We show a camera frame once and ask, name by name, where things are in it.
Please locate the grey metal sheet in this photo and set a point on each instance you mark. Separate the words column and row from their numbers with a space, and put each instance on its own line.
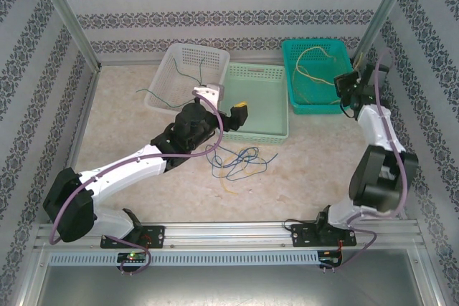
column 229, row 288

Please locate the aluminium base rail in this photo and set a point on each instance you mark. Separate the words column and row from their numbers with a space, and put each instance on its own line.
column 229, row 232

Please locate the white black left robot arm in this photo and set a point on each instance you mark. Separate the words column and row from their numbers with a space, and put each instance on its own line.
column 122, row 170

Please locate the white perforated plastic basket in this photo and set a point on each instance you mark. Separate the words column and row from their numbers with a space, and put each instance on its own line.
column 193, row 58

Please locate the aluminium frame post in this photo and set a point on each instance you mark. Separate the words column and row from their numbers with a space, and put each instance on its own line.
column 383, row 15
column 64, row 15

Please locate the aluminium frame side rail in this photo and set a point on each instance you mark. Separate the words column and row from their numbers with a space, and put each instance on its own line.
column 83, row 119
column 414, row 218

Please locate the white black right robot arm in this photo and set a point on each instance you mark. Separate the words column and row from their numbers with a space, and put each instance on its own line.
column 380, row 130

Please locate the light green plastic basket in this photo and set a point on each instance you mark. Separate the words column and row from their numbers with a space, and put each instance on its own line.
column 261, row 105

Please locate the teal perforated plastic basket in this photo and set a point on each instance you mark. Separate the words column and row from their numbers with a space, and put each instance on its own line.
column 319, row 66

